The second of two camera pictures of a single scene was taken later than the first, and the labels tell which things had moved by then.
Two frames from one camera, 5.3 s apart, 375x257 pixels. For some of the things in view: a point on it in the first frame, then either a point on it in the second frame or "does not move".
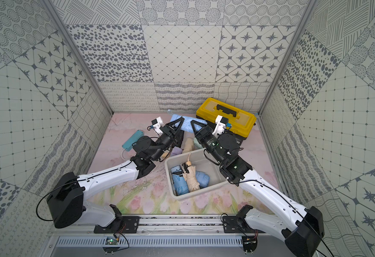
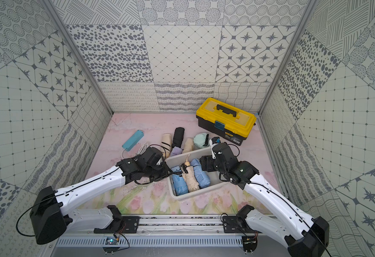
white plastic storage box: x=198 y=159 does not move
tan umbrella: x=189 y=174 does not move
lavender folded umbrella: x=175 y=150 does not move
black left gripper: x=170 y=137 -> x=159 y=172
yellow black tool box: x=242 y=123 does not move
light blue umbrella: x=180 y=184 does not move
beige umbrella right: x=189 y=145 does not move
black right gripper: x=204 y=132 -> x=207 y=160
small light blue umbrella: x=187 y=125 -> x=202 y=176
